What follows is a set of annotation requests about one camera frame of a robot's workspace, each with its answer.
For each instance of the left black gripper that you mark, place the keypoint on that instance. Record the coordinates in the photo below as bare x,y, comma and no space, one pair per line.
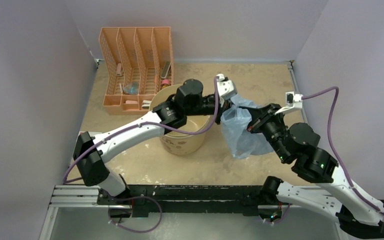
226,107

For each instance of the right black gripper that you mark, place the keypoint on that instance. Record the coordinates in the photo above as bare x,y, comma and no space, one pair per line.
261,115

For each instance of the blue plastic trash bag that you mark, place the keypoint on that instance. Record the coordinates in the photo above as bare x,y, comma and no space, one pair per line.
234,123

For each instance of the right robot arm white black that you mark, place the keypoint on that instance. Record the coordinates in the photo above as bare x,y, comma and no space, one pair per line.
298,145

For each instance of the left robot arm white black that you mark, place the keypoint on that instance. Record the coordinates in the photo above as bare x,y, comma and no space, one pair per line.
91,153

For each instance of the pink cartoon bottle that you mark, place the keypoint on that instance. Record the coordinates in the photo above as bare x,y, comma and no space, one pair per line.
165,83

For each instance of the grey pen case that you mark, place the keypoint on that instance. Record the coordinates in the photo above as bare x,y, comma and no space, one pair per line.
165,70

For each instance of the white stapler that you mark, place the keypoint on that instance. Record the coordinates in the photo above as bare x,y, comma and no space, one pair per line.
146,104

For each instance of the pink eraser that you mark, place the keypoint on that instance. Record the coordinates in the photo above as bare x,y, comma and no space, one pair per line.
131,102

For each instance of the pink plastic file organizer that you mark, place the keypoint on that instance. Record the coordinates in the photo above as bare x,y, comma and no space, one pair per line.
142,52

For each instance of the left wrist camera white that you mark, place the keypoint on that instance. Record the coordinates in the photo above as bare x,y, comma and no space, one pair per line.
225,87

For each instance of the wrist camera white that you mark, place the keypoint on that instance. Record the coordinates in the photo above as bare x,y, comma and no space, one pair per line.
225,87
293,103

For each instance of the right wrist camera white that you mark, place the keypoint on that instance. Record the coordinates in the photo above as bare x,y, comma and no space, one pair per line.
293,103

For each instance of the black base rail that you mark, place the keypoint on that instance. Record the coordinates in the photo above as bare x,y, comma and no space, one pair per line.
247,200

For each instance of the aluminium frame rail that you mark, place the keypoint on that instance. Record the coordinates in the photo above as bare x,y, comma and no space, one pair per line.
73,213

